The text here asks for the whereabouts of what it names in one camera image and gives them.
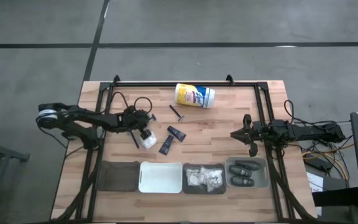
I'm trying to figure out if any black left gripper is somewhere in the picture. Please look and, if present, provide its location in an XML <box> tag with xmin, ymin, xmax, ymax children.
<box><xmin>121</xmin><ymin>108</ymin><xmax>153</xmax><ymax>140</ymax></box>

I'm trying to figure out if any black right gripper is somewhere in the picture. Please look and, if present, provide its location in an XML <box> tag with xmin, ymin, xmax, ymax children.
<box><xmin>230</xmin><ymin>114</ymin><xmax>270</xmax><ymax>157</ymax></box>

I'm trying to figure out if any dark navy travel tube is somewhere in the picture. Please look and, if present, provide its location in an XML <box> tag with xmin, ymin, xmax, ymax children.
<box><xmin>167</xmin><ymin>125</ymin><xmax>187</xmax><ymax>142</ymax></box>
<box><xmin>158</xmin><ymin>134</ymin><xmax>175</xmax><ymax>156</ymax></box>

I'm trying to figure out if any white plastic bin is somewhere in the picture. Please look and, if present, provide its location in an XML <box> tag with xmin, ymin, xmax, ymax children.
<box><xmin>138</xmin><ymin>161</ymin><xmax>183</xmax><ymax>194</ymax></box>

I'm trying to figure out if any light grey plastic bin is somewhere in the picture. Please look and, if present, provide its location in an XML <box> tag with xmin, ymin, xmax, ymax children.
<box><xmin>224</xmin><ymin>156</ymin><xmax>270</xmax><ymax>189</ymax></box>

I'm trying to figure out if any dark brown plastic bin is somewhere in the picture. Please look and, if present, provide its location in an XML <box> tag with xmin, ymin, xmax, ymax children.
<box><xmin>96</xmin><ymin>160</ymin><xmax>141</xmax><ymax>192</ymax></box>

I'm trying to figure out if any yellow disinfecting wipes canister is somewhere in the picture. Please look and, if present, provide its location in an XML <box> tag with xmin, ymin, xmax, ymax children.
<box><xmin>174</xmin><ymin>83</ymin><xmax>216</xmax><ymax>109</ymax></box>

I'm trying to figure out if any smoky transparent plastic bin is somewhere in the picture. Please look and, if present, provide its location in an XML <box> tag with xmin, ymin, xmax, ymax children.
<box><xmin>181</xmin><ymin>162</ymin><xmax>227</xmax><ymax>195</ymax></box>

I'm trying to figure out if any black power brick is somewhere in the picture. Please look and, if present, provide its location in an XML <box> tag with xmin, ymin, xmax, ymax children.
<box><xmin>303</xmin><ymin>154</ymin><xmax>333</xmax><ymax>172</ymax></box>

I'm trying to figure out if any white paper sheet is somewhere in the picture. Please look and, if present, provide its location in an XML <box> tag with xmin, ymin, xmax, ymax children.
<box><xmin>306</xmin><ymin>172</ymin><xmax>324</xmax><ymax>193</ymax></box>

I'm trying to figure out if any black left camera cable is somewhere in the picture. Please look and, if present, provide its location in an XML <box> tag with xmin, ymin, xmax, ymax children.
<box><xmin>104</xmin><ymin>91</ymin><xmax>154</xmax><ymax>115</ymax></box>

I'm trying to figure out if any black aluminium table frame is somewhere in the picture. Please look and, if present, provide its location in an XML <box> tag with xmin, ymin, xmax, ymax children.
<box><xmin>50</xmin><ymin>74</ymin><xmax>318</xmax><ymax>224</ymax></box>

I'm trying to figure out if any black floor cable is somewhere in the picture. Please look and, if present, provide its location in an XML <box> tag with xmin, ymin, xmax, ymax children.
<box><xmin>303</xmin><ymin>136</ymin><xmax>354</xmax><ymax>156</ymax></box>

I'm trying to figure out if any yellow floor cable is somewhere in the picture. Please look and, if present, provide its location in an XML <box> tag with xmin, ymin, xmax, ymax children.
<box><xmin>301</xmin><ymin>142</ymin><xmax>356</xmax><ymax>181</ymax></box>

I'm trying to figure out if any black left base cable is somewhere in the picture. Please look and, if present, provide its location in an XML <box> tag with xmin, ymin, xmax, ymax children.
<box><xmin>37</xmin><ymin>126</ymin><xmax>85</xmax><ymax>159</ymax></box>

